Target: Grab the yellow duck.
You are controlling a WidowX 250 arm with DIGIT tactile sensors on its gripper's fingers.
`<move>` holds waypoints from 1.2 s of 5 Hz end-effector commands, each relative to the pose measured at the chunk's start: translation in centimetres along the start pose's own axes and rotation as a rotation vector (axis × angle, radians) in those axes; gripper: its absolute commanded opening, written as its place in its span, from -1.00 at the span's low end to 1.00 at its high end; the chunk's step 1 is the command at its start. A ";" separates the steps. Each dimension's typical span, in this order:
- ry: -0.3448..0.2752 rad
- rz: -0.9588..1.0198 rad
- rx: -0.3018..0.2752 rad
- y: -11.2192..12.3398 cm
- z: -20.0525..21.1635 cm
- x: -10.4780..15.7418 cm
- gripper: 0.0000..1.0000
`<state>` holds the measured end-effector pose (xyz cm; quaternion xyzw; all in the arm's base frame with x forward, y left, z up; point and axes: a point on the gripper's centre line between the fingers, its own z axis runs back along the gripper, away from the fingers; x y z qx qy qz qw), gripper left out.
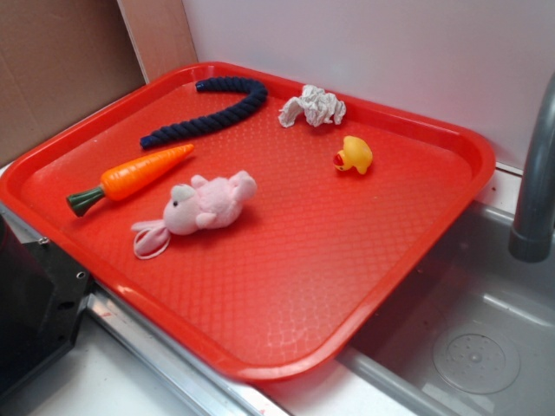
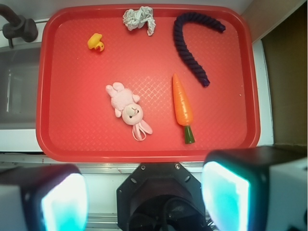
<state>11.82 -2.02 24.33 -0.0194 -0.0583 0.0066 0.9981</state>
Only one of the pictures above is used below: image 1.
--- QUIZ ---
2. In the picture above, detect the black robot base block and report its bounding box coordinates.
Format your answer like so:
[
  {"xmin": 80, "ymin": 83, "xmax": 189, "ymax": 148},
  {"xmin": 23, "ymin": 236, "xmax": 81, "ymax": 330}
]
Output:
[{"xmin": 1, "ymin": 219, "xmax": 92, "ymax": 400}]

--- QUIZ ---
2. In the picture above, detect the orange toy carrot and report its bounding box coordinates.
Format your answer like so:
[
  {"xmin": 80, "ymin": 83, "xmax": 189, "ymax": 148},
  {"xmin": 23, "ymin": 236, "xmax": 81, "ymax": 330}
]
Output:
[{"xmin": 66, "ymin": 144, "xmax": 194, "ymax": 218}]

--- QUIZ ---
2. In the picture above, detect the yellow rubber duck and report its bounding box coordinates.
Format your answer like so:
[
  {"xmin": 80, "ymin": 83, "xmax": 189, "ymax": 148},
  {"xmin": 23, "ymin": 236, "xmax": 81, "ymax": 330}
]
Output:
[{"xmin": 333, "ymin": 135, "xmax": 374, "ymax": 175}]

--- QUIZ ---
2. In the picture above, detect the dark blue rope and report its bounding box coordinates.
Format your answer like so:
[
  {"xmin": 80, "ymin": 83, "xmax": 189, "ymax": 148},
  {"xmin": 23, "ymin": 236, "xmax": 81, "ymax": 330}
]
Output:
[{"xmin": 139, "ymin": 76, "xmax": 269, "ymax": 151}]

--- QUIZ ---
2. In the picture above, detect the brown cardboard panel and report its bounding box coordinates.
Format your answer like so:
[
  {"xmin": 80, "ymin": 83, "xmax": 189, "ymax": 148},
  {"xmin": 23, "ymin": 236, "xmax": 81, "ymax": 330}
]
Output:
[{"xmin": 1, "ymin": 1, "xmax": 197, "ymax": 165}]

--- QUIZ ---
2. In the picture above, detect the red plastic tray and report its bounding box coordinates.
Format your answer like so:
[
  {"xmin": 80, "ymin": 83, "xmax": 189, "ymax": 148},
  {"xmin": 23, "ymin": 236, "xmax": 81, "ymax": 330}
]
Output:
[{"xmin": 1, "ymin": 63, "xmax": 495, "ymax": 382}]

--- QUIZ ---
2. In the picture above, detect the stainless steel sink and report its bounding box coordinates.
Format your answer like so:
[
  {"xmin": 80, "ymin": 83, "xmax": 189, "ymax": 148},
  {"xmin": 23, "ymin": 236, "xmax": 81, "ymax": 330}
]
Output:
[{"xmin": 264, "ymin": 204, "xmax": 554, "ymax": 415}]

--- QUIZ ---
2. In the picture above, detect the grey faucet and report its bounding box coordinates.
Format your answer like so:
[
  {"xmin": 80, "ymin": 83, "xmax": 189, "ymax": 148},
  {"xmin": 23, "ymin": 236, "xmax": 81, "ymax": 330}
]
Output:
[{"xmin": 509, "ymin": 78, "xmax": 554, "ymax": 263}]

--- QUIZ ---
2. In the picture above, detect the crumpled white paper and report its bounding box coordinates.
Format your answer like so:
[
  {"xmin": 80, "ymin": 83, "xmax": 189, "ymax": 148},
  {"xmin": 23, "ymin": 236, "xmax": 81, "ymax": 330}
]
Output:
[{"xmin": 277, "ymin": 84, "xmax": 347, "ymax": 128}]

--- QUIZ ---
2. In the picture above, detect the pink plush bunny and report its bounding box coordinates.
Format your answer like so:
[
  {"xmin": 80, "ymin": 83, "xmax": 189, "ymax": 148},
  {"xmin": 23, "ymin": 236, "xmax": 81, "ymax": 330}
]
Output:
[{"xmin": 131, "ymin": 171, "xmax": 258, "ymax": 260}]

